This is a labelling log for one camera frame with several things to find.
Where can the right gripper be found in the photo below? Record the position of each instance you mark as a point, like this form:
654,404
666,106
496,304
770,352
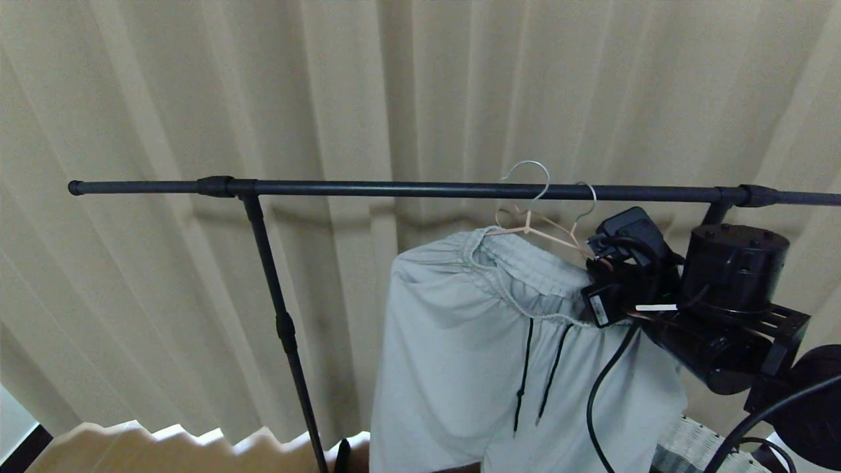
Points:
631,289

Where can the pink clothes hanger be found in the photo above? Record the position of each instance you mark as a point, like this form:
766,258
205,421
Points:
527,220
594,197

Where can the pale grey shorts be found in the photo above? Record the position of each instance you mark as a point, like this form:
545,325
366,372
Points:
460,368

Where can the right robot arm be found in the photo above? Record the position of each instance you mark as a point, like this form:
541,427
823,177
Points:
732,263

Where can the white laundry basket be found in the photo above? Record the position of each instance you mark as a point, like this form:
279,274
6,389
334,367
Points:
683,443

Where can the black clothes rack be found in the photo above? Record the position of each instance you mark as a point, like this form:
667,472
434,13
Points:
394,190

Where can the beige curtain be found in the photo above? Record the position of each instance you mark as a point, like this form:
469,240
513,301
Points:
263,85

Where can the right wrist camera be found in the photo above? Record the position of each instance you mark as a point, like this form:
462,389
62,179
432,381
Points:
631,226

